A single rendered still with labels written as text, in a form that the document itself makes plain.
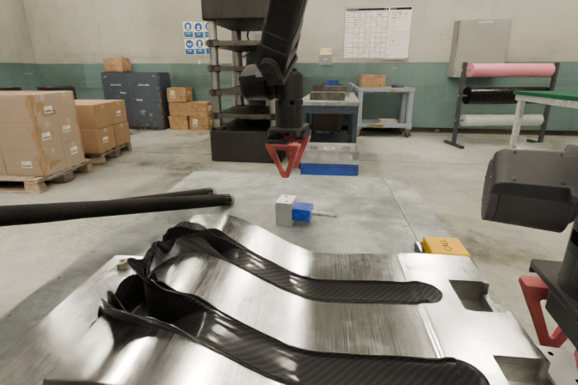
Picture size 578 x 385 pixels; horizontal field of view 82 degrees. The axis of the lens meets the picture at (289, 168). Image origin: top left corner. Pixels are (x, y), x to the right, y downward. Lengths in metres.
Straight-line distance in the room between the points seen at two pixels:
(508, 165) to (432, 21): 6.56
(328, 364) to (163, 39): 7.37
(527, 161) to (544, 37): 7.16
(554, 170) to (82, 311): 0.49
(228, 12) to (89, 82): 4.91
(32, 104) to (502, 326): 3.83
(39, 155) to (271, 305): 3.71
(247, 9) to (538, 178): 3.98
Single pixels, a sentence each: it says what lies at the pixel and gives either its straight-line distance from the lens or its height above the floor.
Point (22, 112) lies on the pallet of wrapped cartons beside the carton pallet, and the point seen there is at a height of 0.77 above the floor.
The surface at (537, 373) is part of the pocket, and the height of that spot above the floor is 0.87.
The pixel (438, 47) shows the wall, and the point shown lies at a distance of 6.86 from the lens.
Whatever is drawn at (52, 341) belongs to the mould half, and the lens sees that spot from 0.45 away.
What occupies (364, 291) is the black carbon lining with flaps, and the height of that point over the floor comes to 0.88.
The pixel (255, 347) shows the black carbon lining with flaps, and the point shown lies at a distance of 0.32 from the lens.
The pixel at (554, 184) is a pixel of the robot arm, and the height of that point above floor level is 1.04.
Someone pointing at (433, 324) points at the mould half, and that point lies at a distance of 0.38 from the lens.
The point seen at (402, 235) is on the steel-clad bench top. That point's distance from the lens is 0.73.
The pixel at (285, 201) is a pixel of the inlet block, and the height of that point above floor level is 0.85.
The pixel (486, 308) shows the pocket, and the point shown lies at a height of 0.87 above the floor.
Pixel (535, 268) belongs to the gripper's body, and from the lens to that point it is 0.42.
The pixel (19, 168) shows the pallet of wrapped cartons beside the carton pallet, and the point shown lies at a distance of 4.14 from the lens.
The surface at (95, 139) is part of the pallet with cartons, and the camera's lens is 4.74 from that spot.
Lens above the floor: 1.12
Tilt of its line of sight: 16 degrees down
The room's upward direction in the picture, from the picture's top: straight up
